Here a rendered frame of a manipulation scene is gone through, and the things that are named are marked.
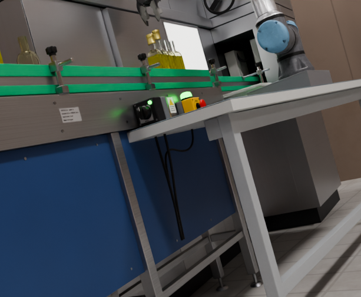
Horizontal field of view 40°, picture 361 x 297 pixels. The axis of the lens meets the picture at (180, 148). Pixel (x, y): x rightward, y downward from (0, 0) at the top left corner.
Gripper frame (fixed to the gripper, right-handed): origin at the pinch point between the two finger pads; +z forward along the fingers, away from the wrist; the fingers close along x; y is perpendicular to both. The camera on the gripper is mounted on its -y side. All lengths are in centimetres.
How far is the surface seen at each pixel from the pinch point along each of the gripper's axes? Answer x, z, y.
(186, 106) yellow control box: -20, 43, -29
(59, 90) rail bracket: -14, 34, -90
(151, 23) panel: 11.7, -5.2, 22.0
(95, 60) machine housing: 15.4, 14.1, -27.5
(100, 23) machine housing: 15.2, -2.5, -16.9
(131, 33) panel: 12.0, 1.6, 0.8
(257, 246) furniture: -45, 90, -63
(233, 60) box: 9, 12, 114
